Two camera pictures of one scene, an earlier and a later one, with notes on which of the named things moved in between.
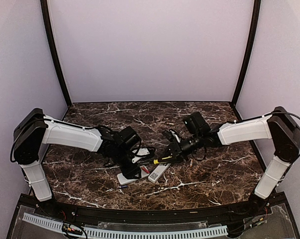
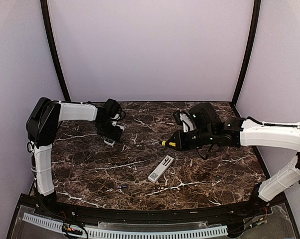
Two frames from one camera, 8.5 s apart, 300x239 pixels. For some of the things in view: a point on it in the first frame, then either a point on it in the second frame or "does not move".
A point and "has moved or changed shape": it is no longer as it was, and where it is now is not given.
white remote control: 158,172 does not move
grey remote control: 122,179 has moved or changed shape
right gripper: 176,150 -> 181,144
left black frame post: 44,5 does not move
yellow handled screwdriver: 156,161 has moved or changed shape
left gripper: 129,172 -> 115,135
